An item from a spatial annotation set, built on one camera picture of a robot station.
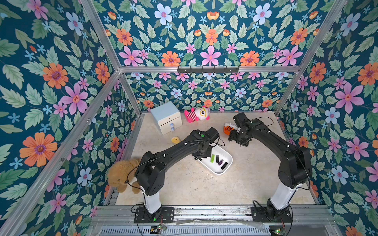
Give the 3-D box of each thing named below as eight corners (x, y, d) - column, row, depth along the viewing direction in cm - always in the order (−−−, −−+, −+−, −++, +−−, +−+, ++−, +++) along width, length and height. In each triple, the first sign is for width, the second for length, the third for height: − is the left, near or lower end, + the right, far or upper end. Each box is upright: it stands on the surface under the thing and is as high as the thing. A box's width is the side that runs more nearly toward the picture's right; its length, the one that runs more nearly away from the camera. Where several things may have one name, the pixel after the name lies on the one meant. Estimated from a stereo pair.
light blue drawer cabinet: (164, 137, 106) (159, 123, 95) (154, 123, 115) (149, 109, 103) (183, 126, 113) (181, 113, 101) (172, 114, 121) (169, 100, 110)
